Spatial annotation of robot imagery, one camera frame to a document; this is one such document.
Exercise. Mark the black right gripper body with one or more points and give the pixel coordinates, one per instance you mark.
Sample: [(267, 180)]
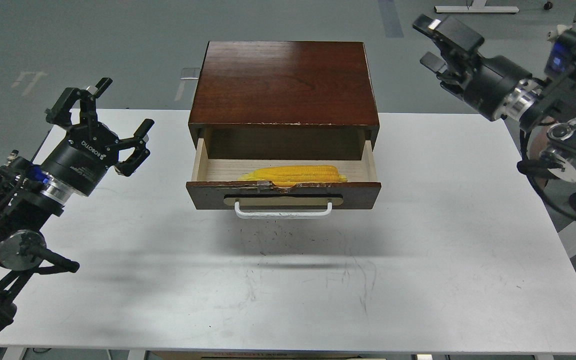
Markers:
[(490, 81)]

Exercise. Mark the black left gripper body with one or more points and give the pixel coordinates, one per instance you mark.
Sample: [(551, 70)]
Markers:
[(82, 158)]

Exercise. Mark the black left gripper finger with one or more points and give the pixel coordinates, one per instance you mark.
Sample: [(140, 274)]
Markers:
[(60, 114), (140, 151)]

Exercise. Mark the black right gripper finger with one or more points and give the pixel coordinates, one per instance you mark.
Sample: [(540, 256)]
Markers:
[(451, 36), (450, 70)]

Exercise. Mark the wooden drawer with white handle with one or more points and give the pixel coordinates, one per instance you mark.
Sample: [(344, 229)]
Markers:
[(224, 155)]

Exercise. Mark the yellow toy corn cob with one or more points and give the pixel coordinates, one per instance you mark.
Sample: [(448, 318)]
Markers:
[(288, 176)]

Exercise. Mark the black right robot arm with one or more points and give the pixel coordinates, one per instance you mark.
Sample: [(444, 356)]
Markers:
[(535, 100)]

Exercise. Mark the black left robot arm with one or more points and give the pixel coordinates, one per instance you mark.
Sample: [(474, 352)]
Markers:
[(32, 193)]

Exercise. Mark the white stand base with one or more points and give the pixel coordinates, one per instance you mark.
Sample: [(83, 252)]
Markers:
[(476, 7)]

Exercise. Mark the dark wooden cabinet case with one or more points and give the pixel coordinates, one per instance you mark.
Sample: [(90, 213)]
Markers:
[(306, 84)]

